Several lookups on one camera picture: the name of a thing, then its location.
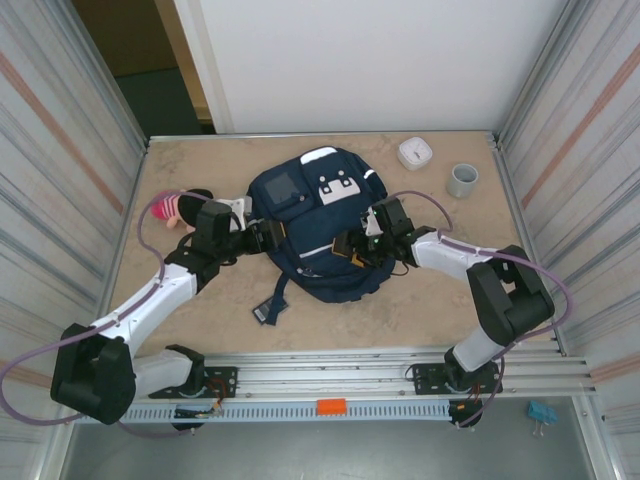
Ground navy blue backpack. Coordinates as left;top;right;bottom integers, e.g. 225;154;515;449
247;145;396;326

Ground small black case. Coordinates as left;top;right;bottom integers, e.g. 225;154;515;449
252;299;291;324

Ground pink striped plush doll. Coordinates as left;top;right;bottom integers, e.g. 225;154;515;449
151;188;216;234

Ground grey cup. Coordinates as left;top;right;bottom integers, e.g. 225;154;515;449
447;163;480;200

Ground blue binder clip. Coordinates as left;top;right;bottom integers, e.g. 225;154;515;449
527;399;559;439

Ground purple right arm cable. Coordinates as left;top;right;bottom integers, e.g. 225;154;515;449
382;190;576;430

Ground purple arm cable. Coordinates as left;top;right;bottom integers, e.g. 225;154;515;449
0;196;246;440
382;190;576;430

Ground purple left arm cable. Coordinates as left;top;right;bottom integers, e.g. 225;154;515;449
0;196;246;440

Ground aluminium mounting rail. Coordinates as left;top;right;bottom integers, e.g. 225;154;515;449
129;349;599;404

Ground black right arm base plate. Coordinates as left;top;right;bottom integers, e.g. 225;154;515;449
410;362;504;396

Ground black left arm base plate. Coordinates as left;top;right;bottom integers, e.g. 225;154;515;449
149;366;239;400

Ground aluminium enclosure post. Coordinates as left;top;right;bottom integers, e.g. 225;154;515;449
492;0;589;151
59;0;151;151

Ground white door frame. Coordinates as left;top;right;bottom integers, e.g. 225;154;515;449
154;0;236;135

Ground grey slotted cable duct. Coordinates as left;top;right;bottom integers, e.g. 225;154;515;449
124;402;451;424

